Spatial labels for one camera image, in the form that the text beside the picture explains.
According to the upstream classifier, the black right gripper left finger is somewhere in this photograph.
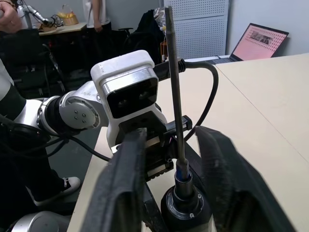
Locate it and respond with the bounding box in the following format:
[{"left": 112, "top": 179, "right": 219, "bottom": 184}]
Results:
[{"left": 81, "top": 127, "right": 148, "bottom": 232}]

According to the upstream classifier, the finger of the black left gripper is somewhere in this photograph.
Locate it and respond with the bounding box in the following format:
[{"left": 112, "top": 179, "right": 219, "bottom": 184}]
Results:
[
  {"left": 184, "top": 141, "right": 204, "bottom": 175},
  {"left": 140, "top": 180, "right": 169, "bottom": 232}
]

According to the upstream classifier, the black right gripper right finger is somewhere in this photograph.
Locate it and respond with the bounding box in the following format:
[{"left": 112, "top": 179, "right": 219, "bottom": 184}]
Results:
[{"left": 195, "top": 126, "right": 298, "bottom": 232}]

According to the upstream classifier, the black cylindrical bit holder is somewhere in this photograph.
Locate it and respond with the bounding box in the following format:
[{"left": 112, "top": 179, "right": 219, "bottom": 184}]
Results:
[{"left": 160, "top": 169, "right": 215, "bottom": 232}]

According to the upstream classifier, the long metal screwdriver bit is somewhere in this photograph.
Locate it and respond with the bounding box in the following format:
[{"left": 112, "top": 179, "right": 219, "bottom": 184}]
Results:
[{"left": 164, "top": 5, "right": 191, "bottom": 181}]

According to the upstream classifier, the bystander bare hand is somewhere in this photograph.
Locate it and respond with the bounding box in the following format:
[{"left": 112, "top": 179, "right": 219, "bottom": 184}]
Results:
[{"left": 0, "top": 2, "right": 23, "bottom": 32}]

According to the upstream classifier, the black and white sneaker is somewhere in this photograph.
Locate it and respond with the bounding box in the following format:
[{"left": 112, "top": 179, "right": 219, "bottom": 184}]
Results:
[{"left": 33, "top": 176, "right": 82, "bottom": 206}]

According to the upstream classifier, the silver rounded robot body part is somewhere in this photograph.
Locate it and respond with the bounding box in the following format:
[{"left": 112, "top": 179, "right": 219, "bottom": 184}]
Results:
[{"left": 9, "top": 211, "right": 73, "bottom": 232}]

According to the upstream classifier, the black jacket on chair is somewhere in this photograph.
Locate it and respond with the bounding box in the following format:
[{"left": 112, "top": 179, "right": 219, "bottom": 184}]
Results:
[{"left": 134, "top": 9, "right": 168, "bottom": 62}]

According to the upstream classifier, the white perforated panel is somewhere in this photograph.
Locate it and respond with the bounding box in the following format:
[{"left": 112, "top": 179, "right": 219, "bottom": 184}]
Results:
[{"left": 163, "top": 0, "right": 229, "bottom": 60}]

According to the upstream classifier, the open laptop with pink screen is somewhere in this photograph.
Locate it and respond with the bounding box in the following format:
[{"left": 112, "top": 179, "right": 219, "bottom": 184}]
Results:
[{"left": 216, "top": 23, "right": 290, "bottom": 65}]

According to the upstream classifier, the person in white shirt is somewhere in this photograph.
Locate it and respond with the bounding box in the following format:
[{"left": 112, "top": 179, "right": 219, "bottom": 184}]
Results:
[{"left": 83, "top": 0, "right": 114, "bottom": 61}]

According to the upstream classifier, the wooden background table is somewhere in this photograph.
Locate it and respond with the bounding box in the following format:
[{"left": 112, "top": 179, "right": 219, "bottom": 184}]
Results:
[{"left": 38, "top": 23, "right": 87, "bottom": 37}]

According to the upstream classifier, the basket of yellow fruit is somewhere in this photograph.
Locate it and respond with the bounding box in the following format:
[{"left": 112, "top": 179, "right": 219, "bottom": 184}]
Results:
[{"left": 56, "top": 4, "right": 80, "bottom": 26}]

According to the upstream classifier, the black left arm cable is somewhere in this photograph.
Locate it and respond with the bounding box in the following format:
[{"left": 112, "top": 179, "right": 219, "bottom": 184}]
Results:
[{"left": 0, "top": 58, "right": 220, "bottom": 163}]

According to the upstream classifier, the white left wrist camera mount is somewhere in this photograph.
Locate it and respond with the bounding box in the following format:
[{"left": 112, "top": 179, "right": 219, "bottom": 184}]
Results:
[{"left": 90, "top": 50, "right": 169, "bottom": 155}]

